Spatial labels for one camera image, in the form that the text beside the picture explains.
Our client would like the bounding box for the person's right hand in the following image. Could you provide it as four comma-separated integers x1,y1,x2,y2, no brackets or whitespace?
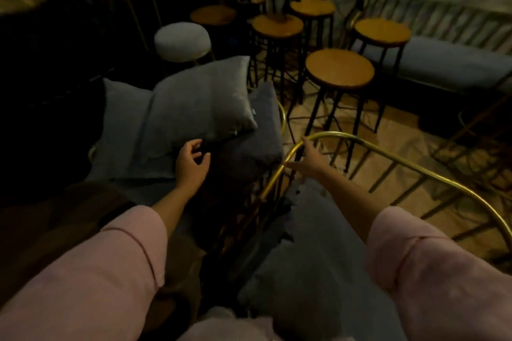
283,136,333,179

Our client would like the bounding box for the person's left hand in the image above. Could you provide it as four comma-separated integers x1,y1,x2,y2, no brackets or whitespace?
175,139,211,194

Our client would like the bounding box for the person's left forearm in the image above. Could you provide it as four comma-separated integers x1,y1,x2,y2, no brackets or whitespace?
151,185,193,240

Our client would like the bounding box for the person's right forearm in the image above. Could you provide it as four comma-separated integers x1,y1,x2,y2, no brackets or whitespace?
316,167,385,244

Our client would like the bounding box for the dark grey thick cushion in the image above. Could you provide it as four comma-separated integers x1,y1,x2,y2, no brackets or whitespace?
206,81,285,183

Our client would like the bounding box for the light grey square pillow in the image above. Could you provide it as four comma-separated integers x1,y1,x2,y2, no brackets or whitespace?
138,56,259,162

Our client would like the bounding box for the grey flat cushion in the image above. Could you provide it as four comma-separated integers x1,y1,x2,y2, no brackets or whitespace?
86,78,177,182

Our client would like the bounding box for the group of round wooden stools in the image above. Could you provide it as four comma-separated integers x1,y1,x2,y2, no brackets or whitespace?
190,0,413,174

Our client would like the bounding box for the large grey seat cushion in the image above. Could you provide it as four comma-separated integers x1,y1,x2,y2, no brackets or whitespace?
238,177,405,341

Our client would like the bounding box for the white round padded stool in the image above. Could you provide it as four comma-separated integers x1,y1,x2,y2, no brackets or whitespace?
154,22,212,64

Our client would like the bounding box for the person's pink shirt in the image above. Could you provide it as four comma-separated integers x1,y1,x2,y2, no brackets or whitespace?
0,205,512,341

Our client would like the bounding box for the long grey bench cushion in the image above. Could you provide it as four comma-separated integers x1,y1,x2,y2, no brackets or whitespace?
351,35,512,94

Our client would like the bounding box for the gold curved metal bench frame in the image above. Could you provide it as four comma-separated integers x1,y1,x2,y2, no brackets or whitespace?
259,131,512,251

